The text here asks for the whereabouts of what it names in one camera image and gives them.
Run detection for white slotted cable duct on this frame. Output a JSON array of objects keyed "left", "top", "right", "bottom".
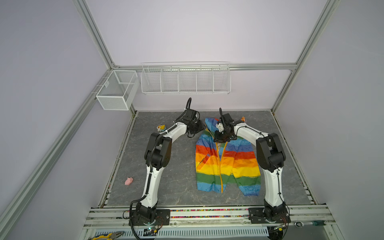
[{"left": 95, "top": 226, "right": 270, "bottom": 239}]

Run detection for white mesh box basket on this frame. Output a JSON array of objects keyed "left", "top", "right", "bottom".
[{"left": 96, "top": 70, "right": 140, "bottom": 111}]

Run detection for yellow white small toy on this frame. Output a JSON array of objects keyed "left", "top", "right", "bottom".
[{"left": 157, "top": 125, "right": 166, "bottom": 133}]

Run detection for yellow handled pliers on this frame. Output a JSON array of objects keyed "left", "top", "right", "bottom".
[{"left": 89, "top": 231, "right": 125, "bottom": 240}]

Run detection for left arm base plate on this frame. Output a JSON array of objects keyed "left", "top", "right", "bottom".
[{"left": 129, "top": 208, "right": 171, "bottom": 227}]

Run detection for green handled ratchet tool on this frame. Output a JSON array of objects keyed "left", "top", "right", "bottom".
[{"left": 294, "top": 220, "right": 326, "bottom": 228}]

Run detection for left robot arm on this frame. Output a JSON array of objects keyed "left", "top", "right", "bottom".
[{"left": 130, "top": 98, "right": 205, "bottom": 225}]

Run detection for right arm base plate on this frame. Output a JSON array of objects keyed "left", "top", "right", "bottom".
[{"left": 249, "top": 205, "right": 291, "bottom": 224}]

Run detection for pink small toy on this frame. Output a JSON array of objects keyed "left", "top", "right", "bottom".
[{"left": 125, "top": 178, "right": 134, "bottom": 186}]

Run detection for rainbow striped jacket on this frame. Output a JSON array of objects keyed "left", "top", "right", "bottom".
[{"left": 196, "top": 118, "right": 262, "bottom": 197}]

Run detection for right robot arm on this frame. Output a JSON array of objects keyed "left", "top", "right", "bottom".
[{"left": 214, "top": 109, "right": 290, "bottom": 225}]

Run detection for white wire shelf basket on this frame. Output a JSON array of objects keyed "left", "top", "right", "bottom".
[{"left": 141, "top": 62, "right": 232, "bottom": 95}]

